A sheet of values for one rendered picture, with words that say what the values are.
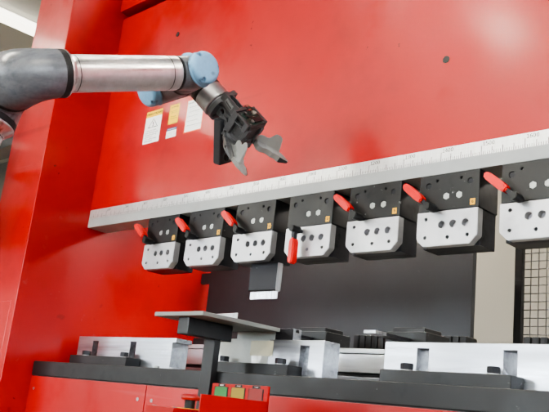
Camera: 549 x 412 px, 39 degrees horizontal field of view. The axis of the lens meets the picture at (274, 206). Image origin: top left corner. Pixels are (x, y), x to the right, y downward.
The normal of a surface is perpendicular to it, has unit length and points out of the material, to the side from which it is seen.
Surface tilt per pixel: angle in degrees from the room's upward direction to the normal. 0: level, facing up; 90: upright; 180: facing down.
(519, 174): 90
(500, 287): 90
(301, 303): 90
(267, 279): 90
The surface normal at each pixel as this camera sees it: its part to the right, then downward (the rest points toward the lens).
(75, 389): -0.68, -0.26
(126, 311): 0.73, -0.11
